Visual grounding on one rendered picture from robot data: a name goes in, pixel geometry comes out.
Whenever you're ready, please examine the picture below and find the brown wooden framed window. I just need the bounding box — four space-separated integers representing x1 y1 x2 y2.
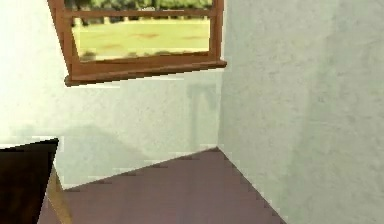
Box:
46 0 228 88

